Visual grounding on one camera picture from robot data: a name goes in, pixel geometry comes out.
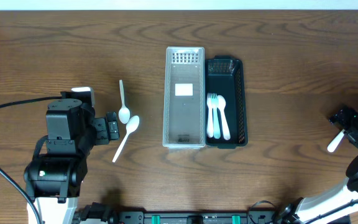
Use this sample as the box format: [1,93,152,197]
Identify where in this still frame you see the clear perforated plastic basket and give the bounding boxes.
[162,47,206,149]

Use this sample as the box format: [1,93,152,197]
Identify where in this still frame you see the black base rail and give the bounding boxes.
[69,202,302,224]

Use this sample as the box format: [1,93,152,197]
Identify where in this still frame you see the pale green plastic spoon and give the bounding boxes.
[119,80,131,124]

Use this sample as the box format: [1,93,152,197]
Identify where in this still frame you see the black perforated plastic basket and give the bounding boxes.
[205,55,249,149]

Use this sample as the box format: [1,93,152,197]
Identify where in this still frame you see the white plastic utensil handle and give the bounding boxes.
[327,129,345,153]

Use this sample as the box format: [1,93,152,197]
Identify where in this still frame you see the white spoon in black basket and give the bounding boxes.
[218,95,231,141]

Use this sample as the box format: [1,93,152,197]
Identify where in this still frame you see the black cable left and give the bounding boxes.
[0,95,63,224]

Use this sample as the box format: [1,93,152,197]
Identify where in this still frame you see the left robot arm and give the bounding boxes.
[24,87,119,223]

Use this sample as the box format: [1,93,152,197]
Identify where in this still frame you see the white plastic fork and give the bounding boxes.
[206,93,214,138]

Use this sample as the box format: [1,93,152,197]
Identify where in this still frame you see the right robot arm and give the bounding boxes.
[273,106,358,223]

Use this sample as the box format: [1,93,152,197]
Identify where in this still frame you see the white plastic spoon long handle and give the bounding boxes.
[112,115,140,163]

